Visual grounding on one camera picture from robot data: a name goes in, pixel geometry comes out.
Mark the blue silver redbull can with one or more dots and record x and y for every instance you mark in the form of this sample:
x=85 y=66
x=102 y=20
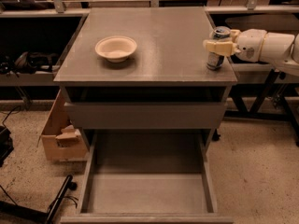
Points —
x=218 y=58

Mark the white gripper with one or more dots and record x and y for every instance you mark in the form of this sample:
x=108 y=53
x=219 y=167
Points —
x=251 y=45

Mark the closed grey top drawer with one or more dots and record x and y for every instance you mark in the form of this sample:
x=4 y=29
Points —
x=145 y=116

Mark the white paper bowl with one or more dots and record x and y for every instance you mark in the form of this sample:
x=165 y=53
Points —
x=115 y=49

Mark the black stand leg with wheel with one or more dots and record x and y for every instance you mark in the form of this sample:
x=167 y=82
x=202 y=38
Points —
x=39 y=217

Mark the brown cardboard box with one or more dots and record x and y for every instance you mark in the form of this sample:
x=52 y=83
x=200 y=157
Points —
x=60 y=139

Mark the black headset on shelf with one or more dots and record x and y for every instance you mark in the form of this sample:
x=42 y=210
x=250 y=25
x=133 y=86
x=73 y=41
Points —
x=29 y=63

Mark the open grey middle drawer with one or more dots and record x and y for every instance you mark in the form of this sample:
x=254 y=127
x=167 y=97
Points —
x=147 y=178

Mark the black case at left edge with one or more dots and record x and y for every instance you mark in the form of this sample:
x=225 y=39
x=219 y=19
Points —
x=6 y=144

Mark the grey drawer cabinet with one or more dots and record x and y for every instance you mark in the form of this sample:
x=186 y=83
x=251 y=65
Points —
x=168 y=66

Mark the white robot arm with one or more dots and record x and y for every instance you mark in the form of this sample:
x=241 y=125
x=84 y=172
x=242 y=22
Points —
x=281 y=51

